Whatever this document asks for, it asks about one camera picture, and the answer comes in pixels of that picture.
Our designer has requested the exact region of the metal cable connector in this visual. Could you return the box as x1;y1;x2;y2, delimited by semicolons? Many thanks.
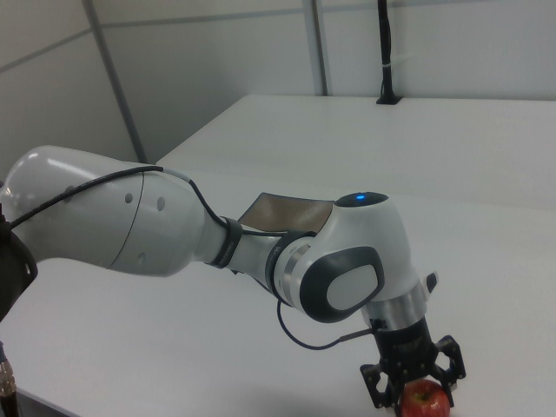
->
0;341;21;417

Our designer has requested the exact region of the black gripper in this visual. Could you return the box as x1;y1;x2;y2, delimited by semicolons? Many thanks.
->
359;313;467;410

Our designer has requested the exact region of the red apple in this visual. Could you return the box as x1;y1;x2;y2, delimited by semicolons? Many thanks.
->
399;378;451;417

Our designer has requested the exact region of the brown square ceramic plate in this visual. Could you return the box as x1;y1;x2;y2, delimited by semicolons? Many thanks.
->
228;193;338;276

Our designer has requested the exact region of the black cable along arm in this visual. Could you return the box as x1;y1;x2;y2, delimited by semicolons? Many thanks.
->
7;164;377;351

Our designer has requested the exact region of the black camera stand with white band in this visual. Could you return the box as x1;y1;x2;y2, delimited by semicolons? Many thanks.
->
375;0;403;106

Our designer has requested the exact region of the black bracket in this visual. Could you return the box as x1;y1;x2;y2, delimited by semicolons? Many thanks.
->
0;203;40;325

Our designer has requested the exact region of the grey metal partition post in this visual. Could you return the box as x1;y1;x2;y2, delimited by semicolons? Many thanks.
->
308;0;328;97

